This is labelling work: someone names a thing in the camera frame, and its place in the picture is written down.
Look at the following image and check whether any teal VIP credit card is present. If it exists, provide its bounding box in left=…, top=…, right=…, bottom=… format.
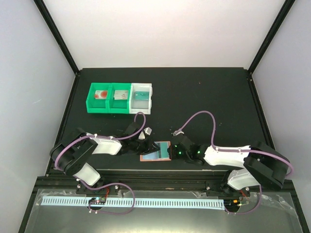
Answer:
left=157, top=141, right=171, bottom=160

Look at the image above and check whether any brown leather card holder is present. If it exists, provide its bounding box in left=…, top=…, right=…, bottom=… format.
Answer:
left=140, top=141, right=172, bottom=162

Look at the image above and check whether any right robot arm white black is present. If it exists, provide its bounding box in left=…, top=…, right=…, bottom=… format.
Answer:
left=172, top=133, right=289, bottom=197

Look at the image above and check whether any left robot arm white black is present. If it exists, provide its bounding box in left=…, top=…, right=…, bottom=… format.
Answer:
left=50, top=122, right=160, bottom=194

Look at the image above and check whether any teal VIP card in bin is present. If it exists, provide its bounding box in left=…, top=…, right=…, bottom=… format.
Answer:
left=134, top=91, right=150, bottom=101

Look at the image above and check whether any blossom pattern card in bin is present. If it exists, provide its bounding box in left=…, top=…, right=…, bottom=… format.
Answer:
left=114, top=90, right=129, bottom=100

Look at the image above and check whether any red circles card in bin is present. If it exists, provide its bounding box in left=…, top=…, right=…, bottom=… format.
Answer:
left=94, top=90, right=108, bottom=100

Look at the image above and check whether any green bin middle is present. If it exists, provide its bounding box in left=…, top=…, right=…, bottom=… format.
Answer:
left=108, top=83, right=131, bottom=114

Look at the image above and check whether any green bin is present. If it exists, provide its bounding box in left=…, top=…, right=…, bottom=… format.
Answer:
left=108, top=83, right=131, bottom=114
left=86, top=83, right=112, bottom=114

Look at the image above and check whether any white translucent bin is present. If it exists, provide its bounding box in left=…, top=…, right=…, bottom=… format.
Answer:
left=129, top=83, right=153, bottom=115

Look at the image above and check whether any green bin left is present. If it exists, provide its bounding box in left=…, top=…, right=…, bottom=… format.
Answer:
left=86, top=83, right=112, bottom=114

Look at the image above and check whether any left small circuit board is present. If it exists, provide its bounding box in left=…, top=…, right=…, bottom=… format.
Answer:
left=88, top=197, right=106, bottom=205

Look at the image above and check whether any small circuit board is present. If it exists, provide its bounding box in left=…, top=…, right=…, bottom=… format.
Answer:
left=88, top=197, right=106, bottom=205
left=228, top=199, right=249, bottom=207

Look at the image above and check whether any right small circuit board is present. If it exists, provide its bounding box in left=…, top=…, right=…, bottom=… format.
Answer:
left=228, top=199, right=249, bottom=207

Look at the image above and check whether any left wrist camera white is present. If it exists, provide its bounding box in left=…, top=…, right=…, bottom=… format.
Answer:
left=138, top=127, right=152, bottom=140

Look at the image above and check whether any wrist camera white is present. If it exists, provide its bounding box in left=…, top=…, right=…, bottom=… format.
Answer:
left=138, top=127, right=152, bottom=140
left=172, top=130, right=184, bottom=137

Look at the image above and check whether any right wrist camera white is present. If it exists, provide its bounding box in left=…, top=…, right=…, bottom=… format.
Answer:
left=172, top=130, right=184, bottom=137

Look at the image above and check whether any white slotted cable duct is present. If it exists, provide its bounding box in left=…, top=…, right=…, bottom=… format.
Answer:
left=40, top=196, right=225, bottom=210

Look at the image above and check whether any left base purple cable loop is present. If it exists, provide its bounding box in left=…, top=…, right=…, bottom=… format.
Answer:
left=80, top=182, right=136, bottom=216

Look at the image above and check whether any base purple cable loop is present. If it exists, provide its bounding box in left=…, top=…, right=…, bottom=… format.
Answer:
left=80, top=182, right=136, bottom=216
left=224, top=184, right=263, bottom=216

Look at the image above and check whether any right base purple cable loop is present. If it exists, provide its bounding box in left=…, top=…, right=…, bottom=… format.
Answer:
left=224, top=184, right=263, bottom=216

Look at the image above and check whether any black aluminium front rail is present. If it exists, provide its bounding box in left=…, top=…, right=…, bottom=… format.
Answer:
left=34, top=170, right=227, bottom=196

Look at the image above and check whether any left black frame post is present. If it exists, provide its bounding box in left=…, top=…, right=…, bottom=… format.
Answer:
left=34, top=0, right=80, bottom=75

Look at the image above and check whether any black frame post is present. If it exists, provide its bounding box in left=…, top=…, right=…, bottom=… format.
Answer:
left=34, top=0, right=80, bottom=75
left=248, top=0, right=295, bottom=75

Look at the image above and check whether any right black frame post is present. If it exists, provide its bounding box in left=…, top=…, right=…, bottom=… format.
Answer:
left=248, top=0, right=295, bottom=75

